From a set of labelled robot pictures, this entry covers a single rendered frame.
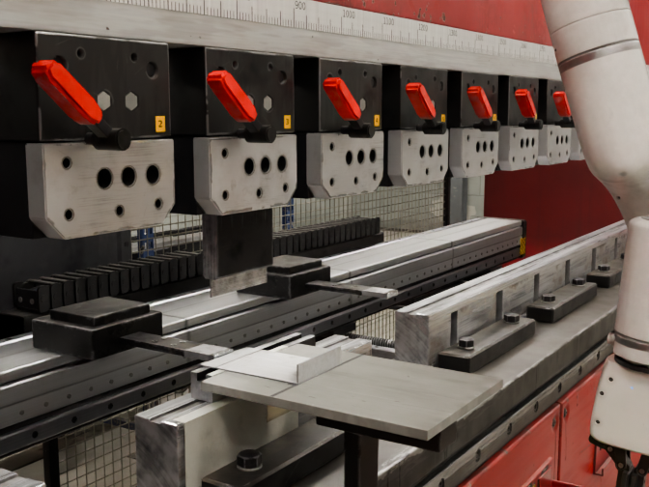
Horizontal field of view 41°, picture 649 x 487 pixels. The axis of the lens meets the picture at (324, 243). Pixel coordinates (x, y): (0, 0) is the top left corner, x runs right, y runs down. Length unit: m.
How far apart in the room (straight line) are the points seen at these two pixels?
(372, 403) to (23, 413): 0.44
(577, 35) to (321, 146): 0.31
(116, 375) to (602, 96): 0.69
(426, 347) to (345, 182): 0.39
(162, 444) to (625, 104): 0.60
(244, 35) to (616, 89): 0.40
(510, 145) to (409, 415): 0.82
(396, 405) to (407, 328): 0.53
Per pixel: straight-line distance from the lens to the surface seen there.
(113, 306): 1.13
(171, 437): 0.91
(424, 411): 0.84
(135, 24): 0.80
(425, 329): 1.36
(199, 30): 0.86
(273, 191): 0.95
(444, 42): 1.32
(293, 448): 1.00
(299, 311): 1.49
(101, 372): 1.16
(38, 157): 0.73
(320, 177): 1.02
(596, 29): 1.00
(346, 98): 1.00
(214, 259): 0.94
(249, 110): 0.85
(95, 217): 0.76
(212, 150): 0.86
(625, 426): 1.06
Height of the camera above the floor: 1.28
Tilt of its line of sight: 9 degrees down
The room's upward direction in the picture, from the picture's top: straight up
